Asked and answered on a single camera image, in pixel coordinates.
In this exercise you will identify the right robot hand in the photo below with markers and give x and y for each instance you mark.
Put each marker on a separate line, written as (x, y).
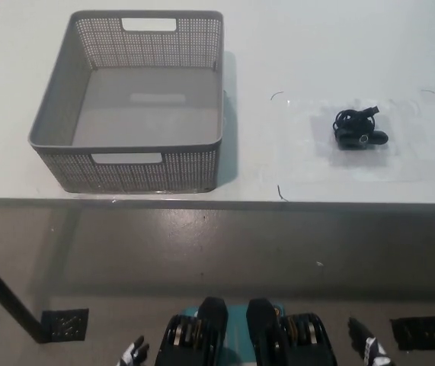
(369, 348)

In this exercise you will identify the clear plastic film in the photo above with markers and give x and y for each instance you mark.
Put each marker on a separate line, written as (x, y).
(297, 152)

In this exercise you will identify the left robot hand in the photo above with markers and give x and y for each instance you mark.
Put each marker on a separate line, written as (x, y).
(133, 354)

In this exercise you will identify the grey perforated plastic basket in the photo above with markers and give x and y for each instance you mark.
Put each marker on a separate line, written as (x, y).
(144, 103)

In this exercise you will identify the black metal table leg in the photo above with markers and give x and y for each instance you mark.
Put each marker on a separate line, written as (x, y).
(7, 293)

